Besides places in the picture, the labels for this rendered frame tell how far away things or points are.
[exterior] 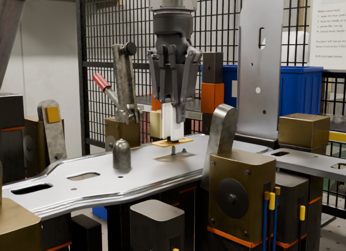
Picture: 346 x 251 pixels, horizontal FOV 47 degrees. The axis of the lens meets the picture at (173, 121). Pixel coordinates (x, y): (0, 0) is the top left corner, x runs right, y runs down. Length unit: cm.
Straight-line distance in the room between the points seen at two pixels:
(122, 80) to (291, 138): 38
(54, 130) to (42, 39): 327
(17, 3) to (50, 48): 284
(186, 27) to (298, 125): 32
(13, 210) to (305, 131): 62
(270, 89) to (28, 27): 326
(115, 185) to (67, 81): 356
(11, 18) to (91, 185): 73
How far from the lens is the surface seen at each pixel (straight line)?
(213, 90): 107
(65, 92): 414
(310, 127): 87
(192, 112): 119
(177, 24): 73
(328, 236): 122
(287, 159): 78
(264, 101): 96
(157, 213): 54
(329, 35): 119
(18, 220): 40
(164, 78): 77
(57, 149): 80
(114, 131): 89
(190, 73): 73
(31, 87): 401
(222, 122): 60
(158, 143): 76
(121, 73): 87
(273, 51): 94
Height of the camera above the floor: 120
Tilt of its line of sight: 10 degrees down
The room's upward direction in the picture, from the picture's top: straight up
